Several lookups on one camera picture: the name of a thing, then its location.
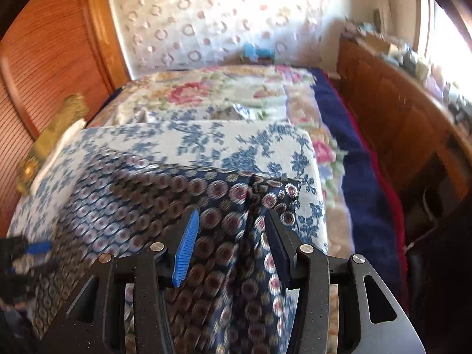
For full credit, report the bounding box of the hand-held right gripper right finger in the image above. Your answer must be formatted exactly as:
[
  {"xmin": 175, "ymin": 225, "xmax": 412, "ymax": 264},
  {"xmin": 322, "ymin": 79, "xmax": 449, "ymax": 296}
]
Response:
[{"xmin": 265, "ymin": 210, "xmax": 425, "ymax": 354}]

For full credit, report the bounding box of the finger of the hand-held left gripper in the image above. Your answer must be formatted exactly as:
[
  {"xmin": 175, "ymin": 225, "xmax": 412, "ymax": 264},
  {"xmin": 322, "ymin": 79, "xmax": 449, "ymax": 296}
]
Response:
[
  {"xmin": 24, "ymin": 241, "xmax": 54, "ymax": 256},
  {"xmin": 27, "ymin": 259, "xmax": 60, "ymax": 273}
]

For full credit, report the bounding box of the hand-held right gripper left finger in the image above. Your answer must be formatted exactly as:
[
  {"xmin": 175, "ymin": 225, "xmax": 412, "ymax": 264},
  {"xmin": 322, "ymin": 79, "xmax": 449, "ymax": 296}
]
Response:
[{"xmin": 42, "ymin": 209, "xmax": 200, "ymax": 354}]

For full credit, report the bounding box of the circle-patterned garment with blue trim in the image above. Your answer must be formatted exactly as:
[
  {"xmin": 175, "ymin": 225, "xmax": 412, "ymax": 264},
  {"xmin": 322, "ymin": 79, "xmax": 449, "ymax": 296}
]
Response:
[{"xmin": 31, "ymin": 151, "xmax": 301, "ymax": 354}]

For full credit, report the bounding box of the blue floral white sheet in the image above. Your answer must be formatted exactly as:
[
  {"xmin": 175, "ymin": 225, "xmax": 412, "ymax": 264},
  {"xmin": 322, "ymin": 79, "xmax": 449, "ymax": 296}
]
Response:
[{"xmin": 7, "ymin": 120, "xmax": 329, "ymax": 253}]

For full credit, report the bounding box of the green gold pillow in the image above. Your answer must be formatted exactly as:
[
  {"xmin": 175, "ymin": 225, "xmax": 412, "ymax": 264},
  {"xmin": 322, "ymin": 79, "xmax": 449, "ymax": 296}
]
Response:
[{"xmin": 17, "ymin": 94, "xmax": 89, "ymax": 194}]

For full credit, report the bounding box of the navy blue blanket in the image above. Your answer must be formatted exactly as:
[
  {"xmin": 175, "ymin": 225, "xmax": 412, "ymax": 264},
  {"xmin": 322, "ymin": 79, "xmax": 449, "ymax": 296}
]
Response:
[{"xmin": 312, "ymin": 67, "xmax": 405, "ymax": 297}]

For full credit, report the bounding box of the pink floral bedspread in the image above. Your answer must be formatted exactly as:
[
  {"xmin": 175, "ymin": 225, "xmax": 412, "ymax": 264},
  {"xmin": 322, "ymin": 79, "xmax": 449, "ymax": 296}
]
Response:
[{"xmin": 92, "ymin": 64, "xmax": 356, "ymax": 266}]

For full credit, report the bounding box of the wooden dresser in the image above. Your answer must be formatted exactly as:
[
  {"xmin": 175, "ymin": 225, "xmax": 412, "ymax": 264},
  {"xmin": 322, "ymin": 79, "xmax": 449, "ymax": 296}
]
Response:
[{"xmin": 337, "ymin": 39, "xmax": 472, "ymax": 209}]

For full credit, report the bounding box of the wooden louvered wardrobe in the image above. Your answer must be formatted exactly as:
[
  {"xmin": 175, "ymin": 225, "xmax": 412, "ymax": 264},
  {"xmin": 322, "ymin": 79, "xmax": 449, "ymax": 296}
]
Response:
[{"xmin": 0, "ymin": 0, "xmax": 131, "ymax": 237}]

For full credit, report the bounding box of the blue toy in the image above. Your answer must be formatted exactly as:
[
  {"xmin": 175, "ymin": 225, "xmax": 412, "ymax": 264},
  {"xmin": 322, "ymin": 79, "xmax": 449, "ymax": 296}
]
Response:
[{"xmin": 241, "ymin": 43, "xmax": 276, "ymax": 62}]

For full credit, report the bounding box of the cardboard box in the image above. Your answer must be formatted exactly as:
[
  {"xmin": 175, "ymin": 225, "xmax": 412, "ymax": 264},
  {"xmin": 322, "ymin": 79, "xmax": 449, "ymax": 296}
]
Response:
[{"xmin": 363, "ymin": 33, "xmax": 392, "ymax": 55}]

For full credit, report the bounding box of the pile of dresser clutter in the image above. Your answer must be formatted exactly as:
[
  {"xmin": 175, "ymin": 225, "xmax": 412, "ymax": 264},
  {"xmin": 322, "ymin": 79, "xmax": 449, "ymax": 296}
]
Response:
[{"xmin": 345, "ymin": 18, "xmax": 472, "ymax": 126}]

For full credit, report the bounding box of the bright window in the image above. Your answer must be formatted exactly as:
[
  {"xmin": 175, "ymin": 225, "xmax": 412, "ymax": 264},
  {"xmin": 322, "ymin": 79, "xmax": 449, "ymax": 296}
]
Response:
[{"xmin": 418, "ymin": 0, "xmax": 472, "ymax": 93}]

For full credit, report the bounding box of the white ring-patterned curtain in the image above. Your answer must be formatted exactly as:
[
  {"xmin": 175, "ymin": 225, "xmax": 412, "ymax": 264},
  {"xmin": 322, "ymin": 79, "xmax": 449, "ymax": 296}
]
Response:
[{"xmin": 105, "ymin": 0, "xmax": 419, "ymax": 78}]

